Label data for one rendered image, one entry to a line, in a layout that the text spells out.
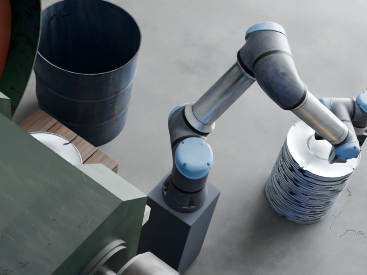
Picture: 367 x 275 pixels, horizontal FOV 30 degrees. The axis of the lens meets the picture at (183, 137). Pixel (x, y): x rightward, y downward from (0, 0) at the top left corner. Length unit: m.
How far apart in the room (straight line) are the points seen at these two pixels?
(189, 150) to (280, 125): 1.11
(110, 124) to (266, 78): 1.09
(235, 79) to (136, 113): 1.09
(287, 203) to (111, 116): 0.79
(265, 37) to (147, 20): 1.58
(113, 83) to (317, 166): 0.83
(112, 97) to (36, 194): 1.69
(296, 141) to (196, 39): 0.97
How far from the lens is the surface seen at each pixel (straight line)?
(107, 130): 2.84
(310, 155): 2.64
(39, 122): 2.54
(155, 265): 1.05
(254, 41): 1.95
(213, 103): 2.08
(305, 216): 2.81
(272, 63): 1.88
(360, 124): 2.31
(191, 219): 2.23
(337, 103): 2.24
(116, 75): 2.58
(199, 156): 2.09
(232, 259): 2.71
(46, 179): 1.01
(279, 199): 2.81
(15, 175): 1.02
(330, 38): 3.64
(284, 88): 1.88
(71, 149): 2.44
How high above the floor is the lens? 2.34
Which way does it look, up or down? 52 degrees down
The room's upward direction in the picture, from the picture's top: 14 degrees clockwise
